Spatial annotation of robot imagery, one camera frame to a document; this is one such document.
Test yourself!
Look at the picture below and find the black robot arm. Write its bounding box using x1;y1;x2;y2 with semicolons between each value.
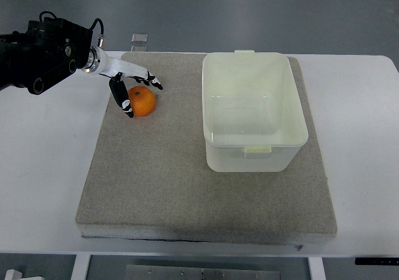
1;11;104;95

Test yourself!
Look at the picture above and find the orange fruit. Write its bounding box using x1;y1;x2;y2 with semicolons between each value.
128;85;156;117

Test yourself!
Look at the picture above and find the grey metal plate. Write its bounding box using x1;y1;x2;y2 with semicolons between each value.
124;264;281;280

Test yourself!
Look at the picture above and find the grey foam mat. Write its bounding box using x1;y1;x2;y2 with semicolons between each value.
75;52;337;244

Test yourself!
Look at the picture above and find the white table frame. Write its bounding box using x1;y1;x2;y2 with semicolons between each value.
70;253;327;280

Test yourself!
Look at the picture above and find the black table control panel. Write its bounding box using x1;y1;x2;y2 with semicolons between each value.
355;257;399;266

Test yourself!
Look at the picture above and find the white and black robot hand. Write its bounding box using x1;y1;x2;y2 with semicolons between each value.
82;46;163;118

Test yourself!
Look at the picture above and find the clear plastic floor piece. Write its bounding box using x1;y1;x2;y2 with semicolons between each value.
131;33;148;52

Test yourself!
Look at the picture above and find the white plastic box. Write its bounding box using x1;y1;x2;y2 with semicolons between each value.
202;51;309;172

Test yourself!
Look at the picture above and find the white object on floor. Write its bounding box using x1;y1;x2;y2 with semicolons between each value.
4;269;45;280

